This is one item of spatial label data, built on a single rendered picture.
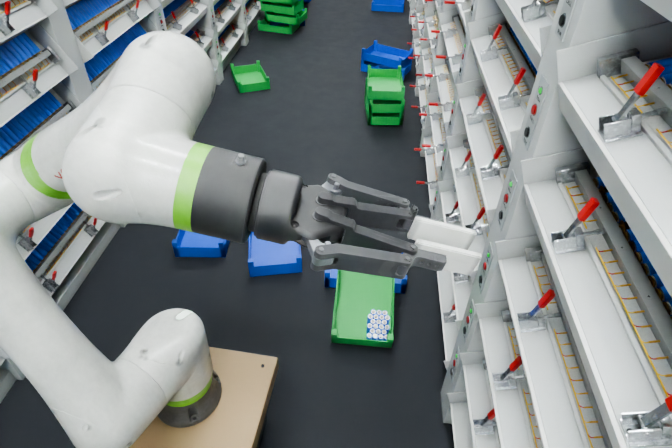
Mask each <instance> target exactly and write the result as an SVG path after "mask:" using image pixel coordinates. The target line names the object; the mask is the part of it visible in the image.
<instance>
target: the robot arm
mask: <svg viewBox="0 0 672 448"><path fill-rule="evenodd" d="M215 88H216V76H215V71H214V67H213V65H212V62H211V60H210V58H209V57H208V55H207V54H206V52H205V51H204V50H203V49H202V48H201V47H200V46H199V45H198V44H197V43H196V42H195V41H193V40H192V39H190V38H188V37H187V36H184V35H182V34H179V33H176V32H172V31H154V32H150V33H146V34H144V35H142V36H140V37H138V38H137V39H135V40H134V41H133V42H131V43H130V44H129V45H128V47H127V48H126V49H125V51H124V52H123V54H122V56H121V57H120V59H119V60H118V62H117V63H116V65H115V66H114V68H113V69H112V71H111V72H110V73H109V75H108V76H107V77H106V79H105V80H104V81H103V82H102V83H101V85H100V86H99V87H98V88H97V89H96V90H95V91H94V92H93V93H92V94H91V95H90V96H89V97H88V98H87V99H86V100H85V101H84V102H83V103H82V104H81V105H79V106H78V107H77V108H76V109H74V110H73V111H72V112H70V113H69V114H68V115H66V116H65V117H63V118H61V119H60V120H58V121H56V122H55V123H53V124H51V125H50V126H48V127H47V128H45V129H44V130H42V131H41V132H39V133H38V134H36V135H35V136H34V137H32V138H31V139H30V140H29V141H27V142H26V143H25V144H24V145H23V146H22V147H20V148H19V149H18V150H17V151H16V152H14V153H12V154H11V155H9V156H7V157H6V158H4V159H2V160H1V161H0V348H1V349H2V350H3V351H4V352H5V353H6V355H7V356H8V357H9V358H10V359H11V360H12V361H13V362H14V363H15V365H16V366H17V367H18V368H19V369H20V370H21V372H22V373H23V374H24V375H25V376H26V378H27V379H28V380H29V381H30V383H31V384H32V385H33V386H34V388H35V389H36V390H37V391H38V393H39V394H40V395H41V397H42V398H43V399H44V401H45V402H46V404H47V405H48V406H49V408H50V410H51V411H52V412H53V414H54V415H55V417H56V418H57V420H58V421H59V423H60V424H61V426H62V427H63V429H64V430H65V432H66V434H67V435H68V437H69V438H70V440H71V442H72V443H73V445H74V446H75V447H76V448H129V447H130V446H131V445H132V444H133V443H134V442H135V441H136V440H137V439H138V438H139V437H140V435H141V434H142V433H143V432H144V431H145V430H146V428H147V427H148V426H149V425H150V424H151V422H152V421H153V420H154V419H155V418H156V417H157V416H158V417H159V419H160V420H161V421H162V422H163V423H165V424H167V425H169V426H171V427H176V428H185V427H190V426H194V425H196V424H198V423H200V422H202V421H203V420H205V419H206V418H208V417H209V416H210V415H211V414H212V413H213V411H214V410H215V409H216V407H217V406H218V404H219V401H220V398H221V393H222V387H221V381H220V378H219V376H218V374H217V373H216V372H215V371H214V370H213V365H212V360H211V355H210V350H209V346H208V341H207V337H206V332H205V328H204V325H203V322H202V321H201V319H200V318H199V317H198V316H197V315H196V314H195V313H193V312H192V311H189V310H186V309H180V308H175V309H168V310H165V311H162V312H160V313H158V314H156V315H154V316H153V317H152V318H150V319H149V320H148V321H147V322H146V323H145V324H144V325H143V326H142V328H141V329H140V330H139V331H138V333H137V334H136V335H135V337H134V338H133V339H132V341H131V342H130V344H129V345H128V346H127V348H126V349H125V350H124V351H123V352H122V353H121V355H120V356H119V357H118V358H117V359H116V360H115V361H110V360H109V359H108V358H107V357H105V356H104V355H103V354H102V353H101V352H100V351H99V350H98V349H97V348H96V347H95V346H94V345H93V344H92V343H91V342H90V340H89V339H88V338H87V337H86V336H85V335H84V334H83V333H82V332H81V331H80V330H79V329H78V328H77V327H76V325H75V324H74V323H73V322H72V321H71V320H70V319H69V317H68V316H67V315H66V314H65V313H64V312H63V310H62V309H61V308H60V307H59V306H58V304H57V303H56V302H55V301H54V300H53V298H52V297H51V296H50V294H49V293H48V292H47V291H46V289H45V288H44V287H43V285H42V284H41V283H40V281H39V280H38V279H37V277H36V276H35V275H34V273H33V272H32V270H31V269H30V268H29V266H28V265H27V263H26V262H25V261H24V259H23V258H22V256H21V255H20V253H19V252H18V250H17V247H16V239H17V236H18V235H19V233H20V232H21V231H22V230H23V229H24V228H26V227H27V226H29V225H31V224H32V223H34V222H36V221H39V220H41V219H43V218H45V217H47V216H49V215H51V214H53V213H55V212H57V211H59V210H61V209H63V208H65V207H67V206H69V205H70V204H72V203H73V202H75V204H76V205H77V206H78V207H79V208H81V209H82V210H83V211H84V212H86V213H87V214H89V215H91V216H92V217H95V218H97V219H99V220H102V221H106V222H110V223H118V224H150V225H159V226H166V227H171V228H176V229H180V230H185V231H189V232H193V233H198V234H202V235H207V236H211V237H215V238H220V239H224V240H228V241H233V242H237V243H242V244H244V243H245V242H247V240H248V238H249V236H250V233H251V231H252V232H254V236H256V238H257V239H261V240H265V241H270V242H274V243H278V244H286V243H287V242H288V241H294V242H296V243H298V244H299V245H301V246H302V247H304V248H308V250H309V252H310V255H311V257H312V261H311V264H310V267H311V269H312V270H314V271H323V270H330V269H337V270H343V271H350V272H357V273H363V274H370V275H376V276H383V277H389V278H396V279H404V278H405V276H406V274H407V272H408V270H409V268H410V267H411V266H417V267H422V268H426V269H430V270H434V271H442V270H448V271H452V272H456V273H461V274H465V275H469V276H470V275H471V274H472V273H473V271H474V269H475V268H476V266H477V265H478V263H479V262H480V260H481V258H482V257H481V254H480V253H477V252H473V251H468V249H469V247H470V245H471V244H472V242H473V240H474V239H475V237H476V235H477V233H476V230H472V229H468V228H464V227H459V226H455V225H451V224H447V223H443V222H441V221H439V220H436V219H432V218H428V217H424V216H420V215H416V214H417V212H418V207H417V206H415V205H412V206H411V209H410V207H409V204H410V202H409V200H407V199H405V198H402V197H399V196H396V195H392V194H389V193H386V192H382V191H379V190H376V189H373V188H369V187H366V186H363V185H359V184H356V183H353V182H350V181H347V180H345V179H344V178H342V177H340V176H338V175H336V174H334V173H330V174H329V175H328V178H327V181H326V182H325V183H324V184H323V185H322V186H320V185H304V184H303V179H302V177H301V176H299V175H296V174H292V173H288V172H283V171H279V170H275V169H273V170H272V171H271V170H270V171H269V172H268V174H267V173H266V161H265V159H264V158H260V157H256V156H252V155H248V154H244V153H239V152H235V151H231V150H227V149H223V148H219V147H215V146H211V145H206V144H202V143H198V142H195V141H192V139H193V136H194V134H195V132H196V130H197V128H198V126H199V124H200V122H201V120H202V118H203V116H204V114H205V112H206V111H207V109H208V107H209V105H210V104H211V102H212V99H213V97H214V93H215ZM395 206H397V208H396V207H395ZM366 227H371V228H378V229H385V230H393V231H400V232H408V231H409V232H408V234H407V238H408V239H412V240H416V242H415V244H413V243H410V242H407V241H404V240H401V239H398V238H395V237H392V236H389V235H386V234H383V233H380V232H377V231H374V230H371V229H368V228H366ZM344 230H345V234H344V236H343V233H344ZM342 236H343V237H342ZM403 252H404V253H403ZM401 253H403V254H401Z"/></svg>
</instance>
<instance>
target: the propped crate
mask: <svg viewBox="0 0 672 448"><path fill-rule="evenodd" d="M394 288H395V278H389V277H383V276H376V275H370V274H363V273H357V272H350V271H343V270H338V273H337V283H336V292H335V302H334V312H333V322H332V331H331V342H332V343H342V344H353V345H364V346H374V347H385V348H391V347H392V344H393V340H394V335H393V329H394ZM372 309H374V310H376V312H377V310H381V311H384V310H386V311H387V315H389V316H390V321H389V326H390V329H389V333H388V334H387V341H379V340H368V339H366V336H367V333H366V330H367V317H368V314H370V313H371V310H372Z"/></svg>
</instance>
